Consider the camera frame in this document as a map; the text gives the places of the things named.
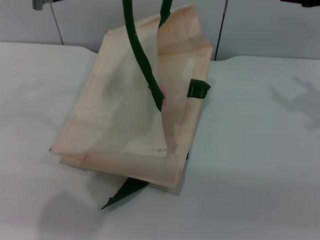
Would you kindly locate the pink toy peach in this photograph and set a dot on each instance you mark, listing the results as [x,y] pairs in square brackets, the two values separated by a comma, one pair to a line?
[164,96]

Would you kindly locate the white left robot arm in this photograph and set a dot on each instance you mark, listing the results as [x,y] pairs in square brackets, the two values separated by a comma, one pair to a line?
[40,3]

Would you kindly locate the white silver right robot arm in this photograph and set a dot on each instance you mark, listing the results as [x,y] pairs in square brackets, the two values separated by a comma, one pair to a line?
[305,2]

